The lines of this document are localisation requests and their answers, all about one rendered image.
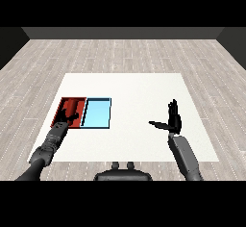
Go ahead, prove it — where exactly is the dark grey robot body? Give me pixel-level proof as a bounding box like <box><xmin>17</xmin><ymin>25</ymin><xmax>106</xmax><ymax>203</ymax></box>
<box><xmin>93</xmin><ymin>162</ymin><xmax>154</xmax><ymax>182</ymax></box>

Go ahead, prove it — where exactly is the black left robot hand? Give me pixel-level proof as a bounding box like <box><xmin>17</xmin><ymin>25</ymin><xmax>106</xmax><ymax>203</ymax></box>
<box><xmin>56</xmin><ymin>107</ymin><xmax>80</xmax><ymax>125</ymax></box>

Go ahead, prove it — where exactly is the shallow red open box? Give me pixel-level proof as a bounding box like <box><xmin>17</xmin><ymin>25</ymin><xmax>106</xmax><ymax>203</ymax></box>
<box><xmin>52</xmin><ymin>96</ymin><xmax>88</xmax><ymax>130</ymax></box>

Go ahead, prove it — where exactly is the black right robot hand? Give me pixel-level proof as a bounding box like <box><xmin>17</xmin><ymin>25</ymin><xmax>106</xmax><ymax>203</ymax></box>
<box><xmin>148</xmin><ymin>98</ymin><xmax>183</xmax><ymax>136</ymax></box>

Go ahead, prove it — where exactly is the shallow light blue open box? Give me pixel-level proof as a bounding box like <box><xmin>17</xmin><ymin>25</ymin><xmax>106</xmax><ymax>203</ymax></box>
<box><xmin>79</xmin><ymin>96</ymin><xmax>112</xmax><ymax>130</ymax></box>

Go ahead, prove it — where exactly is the small red can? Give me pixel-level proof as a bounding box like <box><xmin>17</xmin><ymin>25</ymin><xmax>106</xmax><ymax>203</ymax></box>
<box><xmin>65</xmin><ymin>98</ymin><xmax>83</xmax><ymax>115</ymax></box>

